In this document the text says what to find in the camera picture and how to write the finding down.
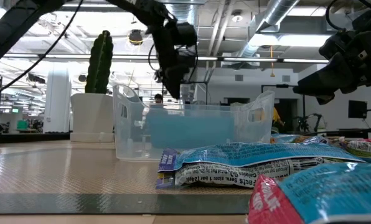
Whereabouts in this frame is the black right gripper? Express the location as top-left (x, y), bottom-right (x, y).
top-left (292, 6), bottom-right (371, 106)

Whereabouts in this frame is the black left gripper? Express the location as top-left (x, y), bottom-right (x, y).
top-left (146, 17), bottom-right (199, 100)

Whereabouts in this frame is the purple-ended blue granola bar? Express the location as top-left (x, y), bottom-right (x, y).
top-left (156, 141), bottom-right (365, 190)

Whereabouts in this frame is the red-ended blue granola bar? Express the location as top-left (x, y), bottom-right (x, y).
top-left (247, 161), bottom-right (371, 224)

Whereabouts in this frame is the green white granola bar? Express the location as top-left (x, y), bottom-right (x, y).
top-left (339, 136), bottom-right (371, 160)

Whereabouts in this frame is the black monitor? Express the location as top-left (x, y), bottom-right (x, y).
top-left (348, 100), bottom-right (369, 119)

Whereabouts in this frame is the teal plastic bin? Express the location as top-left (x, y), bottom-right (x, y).
top-left (145, 111), bottom-right (236, 149)

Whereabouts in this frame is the black workbench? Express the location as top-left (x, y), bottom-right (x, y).
top-left (325, 125), bottom-right (371, 139)

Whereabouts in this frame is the clear plastic bin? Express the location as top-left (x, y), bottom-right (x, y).
top-left (112, 83), bottom-right (276, 162)

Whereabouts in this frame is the ceiling light strip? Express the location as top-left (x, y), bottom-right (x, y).
top-left (3, 53), bottom-right (329, 64)

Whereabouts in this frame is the white plant pot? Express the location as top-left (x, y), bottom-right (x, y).
top-left (69, 92), bottom-right (116, 143)

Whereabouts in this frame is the clear plastic tray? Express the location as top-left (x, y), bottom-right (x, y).
top-left (0, 146), bottom-right (255, 215)

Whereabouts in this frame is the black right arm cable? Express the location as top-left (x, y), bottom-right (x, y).
top-left (324, 0), bottom-right (371, 32)

